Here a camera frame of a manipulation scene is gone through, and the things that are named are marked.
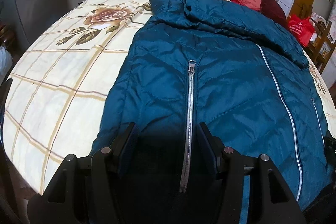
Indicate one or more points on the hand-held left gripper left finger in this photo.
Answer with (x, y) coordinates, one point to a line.
(130, 145)

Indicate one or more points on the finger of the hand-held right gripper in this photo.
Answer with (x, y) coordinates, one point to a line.
(330, 147)

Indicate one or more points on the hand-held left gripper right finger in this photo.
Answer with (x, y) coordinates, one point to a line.
(207, 148)

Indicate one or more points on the teal quilted zip jacket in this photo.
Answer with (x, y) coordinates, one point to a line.
(223, 82)

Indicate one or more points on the floral checked bed sheet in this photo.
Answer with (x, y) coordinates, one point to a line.
(52, 82)

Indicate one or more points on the wooden chair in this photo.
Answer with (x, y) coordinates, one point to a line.
(319, 40)

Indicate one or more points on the red plastic bag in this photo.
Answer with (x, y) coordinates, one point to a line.
(300, 28)

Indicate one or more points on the dark red pillow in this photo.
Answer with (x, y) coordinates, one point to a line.
(273, 8)

